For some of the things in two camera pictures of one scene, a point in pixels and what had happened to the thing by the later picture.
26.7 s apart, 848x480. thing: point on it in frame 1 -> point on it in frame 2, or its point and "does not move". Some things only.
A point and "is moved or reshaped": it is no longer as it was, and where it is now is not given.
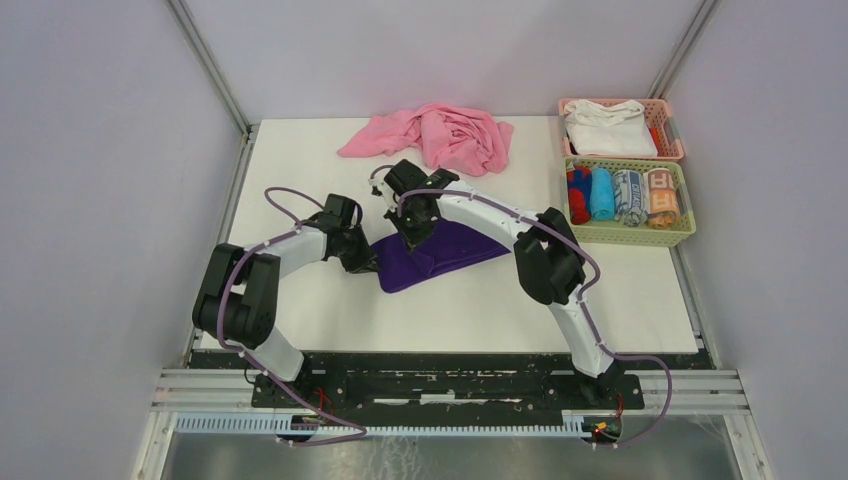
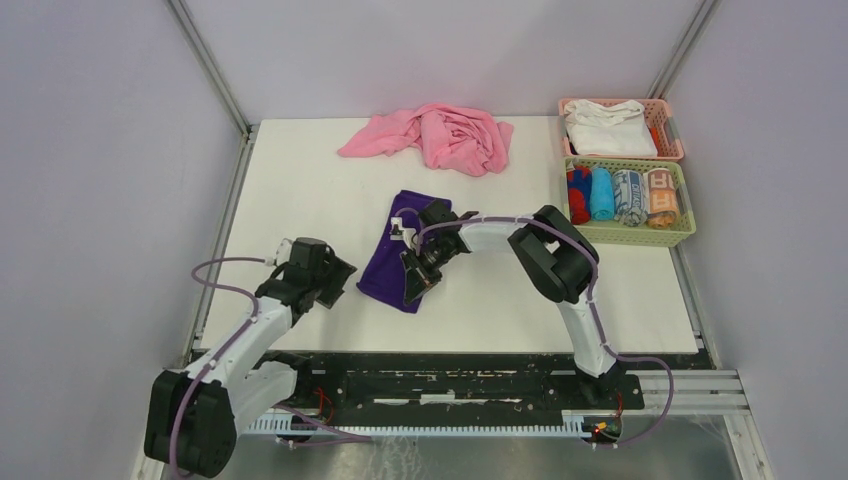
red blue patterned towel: (579, 194) does not move
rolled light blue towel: (602, 199) does not move
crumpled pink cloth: (473, 143) does not move
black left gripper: (365, 261) -> (340, 273)
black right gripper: (412, 238) -> (415, 280)
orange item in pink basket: (656, 138) does not move
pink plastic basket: (660, 122) does not move
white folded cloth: (615, 130) does not move
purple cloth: (448, 245) is moved or reshaped
